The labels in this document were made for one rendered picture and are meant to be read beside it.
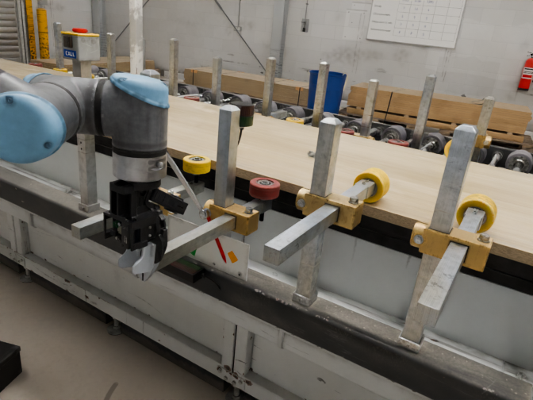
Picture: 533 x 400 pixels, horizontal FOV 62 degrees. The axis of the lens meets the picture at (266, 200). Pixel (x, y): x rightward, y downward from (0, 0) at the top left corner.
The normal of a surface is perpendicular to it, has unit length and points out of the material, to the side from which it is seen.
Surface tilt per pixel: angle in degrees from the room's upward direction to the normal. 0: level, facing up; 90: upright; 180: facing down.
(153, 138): 89
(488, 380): 0
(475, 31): 90
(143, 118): 89
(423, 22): 90
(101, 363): 0
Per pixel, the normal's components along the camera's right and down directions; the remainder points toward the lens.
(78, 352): 0.10, -0.93
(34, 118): 0.17, 0.42
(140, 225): 0.85, 0.27
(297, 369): -0.54, 0.25
